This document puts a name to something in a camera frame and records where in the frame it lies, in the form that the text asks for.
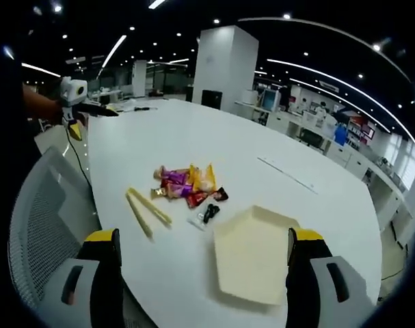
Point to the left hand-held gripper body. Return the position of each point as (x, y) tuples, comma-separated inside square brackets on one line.
[(70, 95)]

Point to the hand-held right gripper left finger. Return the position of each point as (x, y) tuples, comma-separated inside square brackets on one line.
[(101, 290)]

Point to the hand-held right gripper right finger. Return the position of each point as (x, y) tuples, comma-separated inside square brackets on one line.
[(306, 294)]

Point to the cream plastic container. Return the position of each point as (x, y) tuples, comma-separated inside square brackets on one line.
[(251, 253)]

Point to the cream yellow food tongs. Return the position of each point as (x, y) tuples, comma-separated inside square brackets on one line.
[(147, 212)]

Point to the pile of food snack packets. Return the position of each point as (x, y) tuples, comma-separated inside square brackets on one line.
[(186, 184)]

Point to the black pen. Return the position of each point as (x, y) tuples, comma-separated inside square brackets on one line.
[(145, 108)]

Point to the grey mesh office chair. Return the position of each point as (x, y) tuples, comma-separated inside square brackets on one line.
[(53, 218)]

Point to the black box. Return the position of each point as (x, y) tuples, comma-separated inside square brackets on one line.
[(211, 99)]

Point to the clear packet with black pieces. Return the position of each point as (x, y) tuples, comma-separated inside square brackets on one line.
[(205, 215)]

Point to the white square pillar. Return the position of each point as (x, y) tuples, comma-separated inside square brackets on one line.
[(224, 65)]

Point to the white cabinet row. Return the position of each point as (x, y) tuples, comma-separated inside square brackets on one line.
[(347, 153)]

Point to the computer monitor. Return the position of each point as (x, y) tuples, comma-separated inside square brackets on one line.
[(270, 99)]

